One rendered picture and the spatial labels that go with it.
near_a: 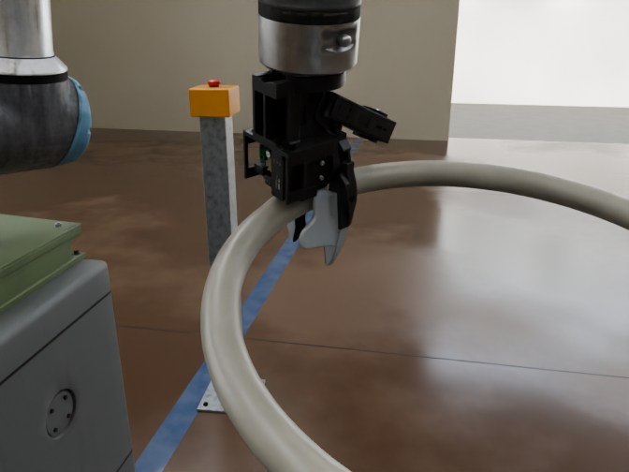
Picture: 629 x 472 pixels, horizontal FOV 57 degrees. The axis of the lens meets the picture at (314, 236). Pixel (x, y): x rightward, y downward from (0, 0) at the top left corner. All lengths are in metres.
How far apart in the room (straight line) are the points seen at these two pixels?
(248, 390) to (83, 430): 0.79
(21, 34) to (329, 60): 0.59
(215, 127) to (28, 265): 0.87
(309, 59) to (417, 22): 6.09
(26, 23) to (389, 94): 5.83
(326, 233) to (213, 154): 1.19
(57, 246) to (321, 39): 0.70
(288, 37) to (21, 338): 0.62
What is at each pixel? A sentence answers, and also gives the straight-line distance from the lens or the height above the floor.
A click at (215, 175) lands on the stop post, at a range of 1.78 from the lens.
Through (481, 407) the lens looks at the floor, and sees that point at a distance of 2.17.
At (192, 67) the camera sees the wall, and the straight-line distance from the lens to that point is 7.15.
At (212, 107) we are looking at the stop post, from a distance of 1.72.
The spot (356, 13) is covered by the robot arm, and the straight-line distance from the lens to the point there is 0.52.
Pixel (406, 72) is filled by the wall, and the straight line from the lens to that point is 6.61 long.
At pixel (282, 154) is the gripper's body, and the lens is 0.53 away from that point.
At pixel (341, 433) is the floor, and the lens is 1.99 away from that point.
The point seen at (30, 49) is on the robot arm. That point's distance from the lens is 1.01.
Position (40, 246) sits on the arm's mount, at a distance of 1.04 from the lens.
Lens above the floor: 1.26
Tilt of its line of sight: 20 degrees down
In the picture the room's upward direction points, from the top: straight up
